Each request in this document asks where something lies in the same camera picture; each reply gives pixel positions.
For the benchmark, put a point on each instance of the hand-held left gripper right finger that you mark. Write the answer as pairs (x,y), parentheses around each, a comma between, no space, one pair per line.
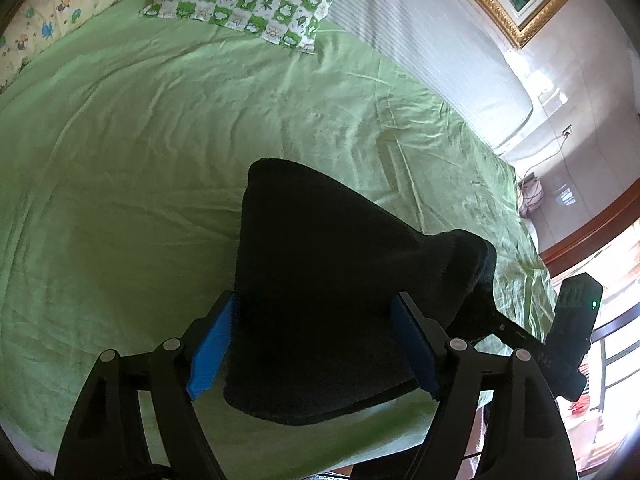
(417,350)

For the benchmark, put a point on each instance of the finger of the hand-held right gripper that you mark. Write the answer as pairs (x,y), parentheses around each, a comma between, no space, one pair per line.
(517,334)

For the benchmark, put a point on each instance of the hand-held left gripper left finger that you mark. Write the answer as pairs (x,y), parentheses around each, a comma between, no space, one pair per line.
(212,350)

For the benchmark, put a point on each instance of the black pants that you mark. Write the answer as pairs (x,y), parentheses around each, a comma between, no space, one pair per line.
(325,260)

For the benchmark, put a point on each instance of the black metal railing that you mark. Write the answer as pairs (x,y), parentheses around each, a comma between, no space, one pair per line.
(620,329)

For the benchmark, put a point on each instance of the pink bag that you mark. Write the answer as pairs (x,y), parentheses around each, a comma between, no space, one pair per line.
(530,200)

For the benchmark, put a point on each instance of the green bed sheet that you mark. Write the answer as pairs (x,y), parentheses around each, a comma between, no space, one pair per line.
(125,160)

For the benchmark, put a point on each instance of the yellow printed pillow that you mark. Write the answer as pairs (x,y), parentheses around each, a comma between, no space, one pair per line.
(65,5)

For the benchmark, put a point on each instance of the wooden door frame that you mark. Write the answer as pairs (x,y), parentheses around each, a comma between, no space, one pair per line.
(590,230)

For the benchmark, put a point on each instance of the white wall socket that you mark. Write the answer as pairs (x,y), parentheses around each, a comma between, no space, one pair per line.
(568,132)

